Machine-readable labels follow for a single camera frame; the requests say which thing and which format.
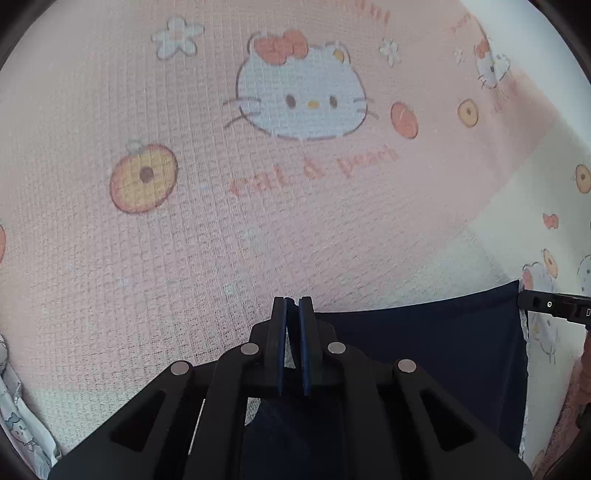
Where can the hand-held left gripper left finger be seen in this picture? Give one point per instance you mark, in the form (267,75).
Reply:
(281,350)

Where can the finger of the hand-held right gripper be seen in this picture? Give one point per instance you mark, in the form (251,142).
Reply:
(547,304)

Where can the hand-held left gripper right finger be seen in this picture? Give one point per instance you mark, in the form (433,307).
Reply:
(305,350)

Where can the navy striped shorts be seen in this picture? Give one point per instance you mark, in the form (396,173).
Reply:
(438,355)

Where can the pink white printed blanket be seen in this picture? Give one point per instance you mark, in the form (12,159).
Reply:
(184,221)

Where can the white cat print garment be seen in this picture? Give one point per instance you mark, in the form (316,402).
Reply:
(18,415)

